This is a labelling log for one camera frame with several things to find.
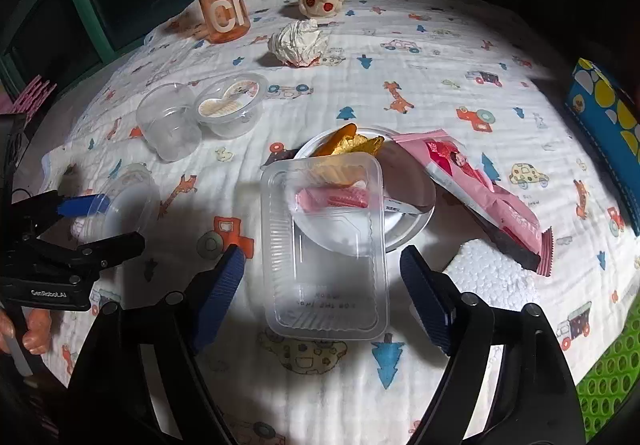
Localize small pink wrapper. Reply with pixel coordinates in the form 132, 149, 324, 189
295, 186, 372, 214

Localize white printed blanket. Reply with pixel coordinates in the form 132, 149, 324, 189
10, 0, 640, 445

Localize white styrofoam piece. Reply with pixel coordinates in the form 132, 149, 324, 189
442, 239, 541, 321

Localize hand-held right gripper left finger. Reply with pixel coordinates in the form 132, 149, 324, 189
65, 244, 247, 445

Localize green plastic basket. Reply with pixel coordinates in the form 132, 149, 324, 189
575, 330, 640, 437

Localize empty clear plastic cup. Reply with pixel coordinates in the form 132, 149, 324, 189
136, 82, 202, 162

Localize clear plastic cup labelled lid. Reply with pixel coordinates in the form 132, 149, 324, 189
194, 73, 269, 140

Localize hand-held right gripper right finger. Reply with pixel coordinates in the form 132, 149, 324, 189
399, 245, 586, 445

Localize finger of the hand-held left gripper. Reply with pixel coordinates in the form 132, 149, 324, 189
10, 190, 110, 237
30, 231, 146, 272

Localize crumpled white tissue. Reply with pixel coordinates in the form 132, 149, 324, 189
268, 18, 329, 67

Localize clear rectangular plastic tray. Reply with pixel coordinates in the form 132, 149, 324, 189
260, 152, 391, 341

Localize pink snack bag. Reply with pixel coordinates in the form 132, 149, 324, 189
392, 129, 553, 276

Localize clear round plastic lid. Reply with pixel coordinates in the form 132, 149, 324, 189
72, 165, 162, 246

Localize blue tissue box yellow spots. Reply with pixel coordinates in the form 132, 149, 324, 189
565, 58, 640, 191

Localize white round plastic lid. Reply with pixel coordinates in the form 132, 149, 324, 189
292, 128, 437, 251

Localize person's left hand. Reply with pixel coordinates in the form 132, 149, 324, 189
0, 307, 53, 357

